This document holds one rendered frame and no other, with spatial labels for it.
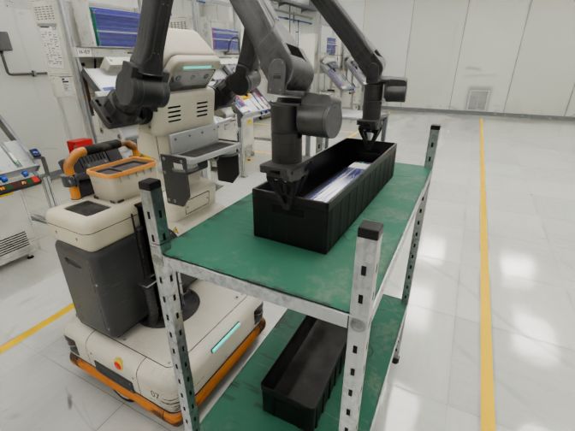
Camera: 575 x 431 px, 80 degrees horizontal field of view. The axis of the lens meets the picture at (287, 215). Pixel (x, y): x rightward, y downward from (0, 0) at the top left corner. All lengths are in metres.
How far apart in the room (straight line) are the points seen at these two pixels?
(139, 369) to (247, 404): 0.48
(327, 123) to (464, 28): 9.47
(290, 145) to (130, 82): 0.45
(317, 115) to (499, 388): 1.58
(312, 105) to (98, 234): 0.96
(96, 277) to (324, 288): 0.99
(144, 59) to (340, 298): 0.68
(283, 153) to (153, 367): 1.04
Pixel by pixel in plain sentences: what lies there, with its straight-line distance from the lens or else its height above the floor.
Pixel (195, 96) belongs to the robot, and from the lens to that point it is 1.20.
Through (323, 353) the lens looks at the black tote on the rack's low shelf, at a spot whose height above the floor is 0.36.
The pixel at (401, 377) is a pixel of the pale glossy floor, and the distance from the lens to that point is 1.79.
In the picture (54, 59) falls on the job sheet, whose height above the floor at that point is 1.29.
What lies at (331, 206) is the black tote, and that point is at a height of 1.05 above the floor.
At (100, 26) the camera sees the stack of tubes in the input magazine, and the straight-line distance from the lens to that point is 3.41.
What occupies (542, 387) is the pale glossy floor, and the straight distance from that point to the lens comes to 2.01.
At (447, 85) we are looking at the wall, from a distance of 10.01.
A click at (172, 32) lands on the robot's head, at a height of 1.37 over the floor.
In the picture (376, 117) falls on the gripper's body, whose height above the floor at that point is 1.14.
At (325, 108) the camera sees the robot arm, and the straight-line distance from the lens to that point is 0.58.
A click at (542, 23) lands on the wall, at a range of 10.05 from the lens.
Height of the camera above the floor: 1.31
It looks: 25 degrees down
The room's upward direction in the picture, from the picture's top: straight up
